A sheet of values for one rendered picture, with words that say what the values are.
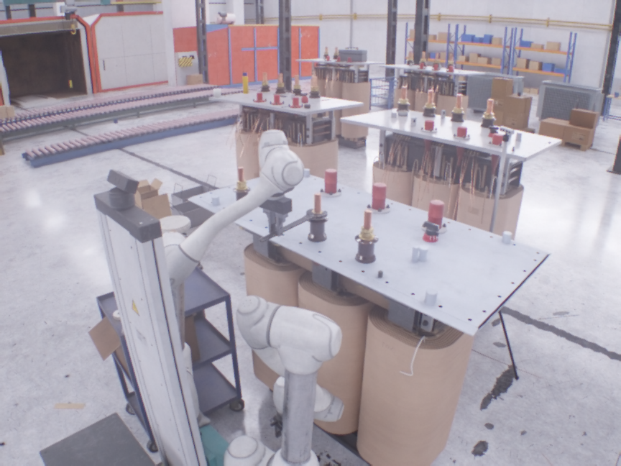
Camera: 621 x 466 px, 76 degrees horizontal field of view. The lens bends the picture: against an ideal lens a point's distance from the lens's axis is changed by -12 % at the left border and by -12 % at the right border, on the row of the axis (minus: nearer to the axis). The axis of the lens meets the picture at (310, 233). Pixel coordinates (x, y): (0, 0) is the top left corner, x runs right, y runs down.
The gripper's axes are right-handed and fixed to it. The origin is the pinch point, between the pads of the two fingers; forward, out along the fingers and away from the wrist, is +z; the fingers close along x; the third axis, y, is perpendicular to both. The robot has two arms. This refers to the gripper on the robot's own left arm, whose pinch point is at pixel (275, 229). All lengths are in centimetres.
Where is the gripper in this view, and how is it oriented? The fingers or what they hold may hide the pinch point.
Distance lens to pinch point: 172.7
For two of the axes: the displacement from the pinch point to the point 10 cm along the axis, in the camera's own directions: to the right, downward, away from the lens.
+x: 7.8, 2.6, -5.6
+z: 0.0, 9.1, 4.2
